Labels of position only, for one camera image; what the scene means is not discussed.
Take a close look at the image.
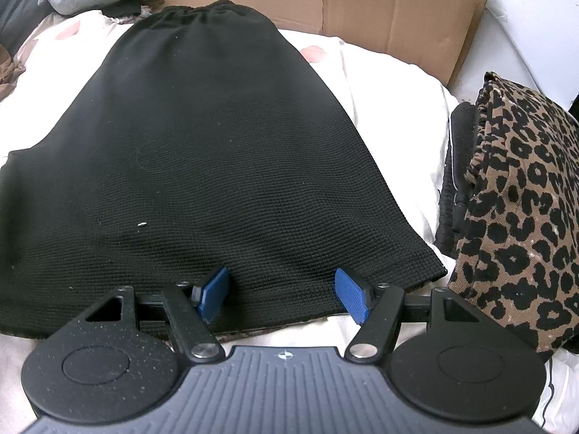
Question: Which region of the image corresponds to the brown cloth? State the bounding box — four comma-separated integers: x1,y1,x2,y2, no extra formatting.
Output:
0,45,25,102

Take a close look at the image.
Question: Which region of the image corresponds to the dark grey cloth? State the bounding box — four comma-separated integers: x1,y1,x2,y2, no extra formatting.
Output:
0,0,57,52

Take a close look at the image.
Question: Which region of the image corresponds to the cream bear print bed sheet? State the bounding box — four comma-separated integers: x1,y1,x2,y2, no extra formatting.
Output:
0,7,466,434

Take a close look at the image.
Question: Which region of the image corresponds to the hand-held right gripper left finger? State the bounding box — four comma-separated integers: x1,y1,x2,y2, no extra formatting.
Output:
84,264,231,365

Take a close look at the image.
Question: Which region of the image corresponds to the brown cardboard sheet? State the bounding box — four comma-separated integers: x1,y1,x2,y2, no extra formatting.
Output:
133,0,494,86

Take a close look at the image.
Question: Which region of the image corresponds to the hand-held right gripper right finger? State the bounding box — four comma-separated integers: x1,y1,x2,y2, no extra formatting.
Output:
334,267,487,365

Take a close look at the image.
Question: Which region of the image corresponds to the black knit cloth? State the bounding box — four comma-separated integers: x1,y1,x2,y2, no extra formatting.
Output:
434,102,480,256

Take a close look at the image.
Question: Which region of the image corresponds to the leopard print cloth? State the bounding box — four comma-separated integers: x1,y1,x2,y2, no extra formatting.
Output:
445,71,579,362

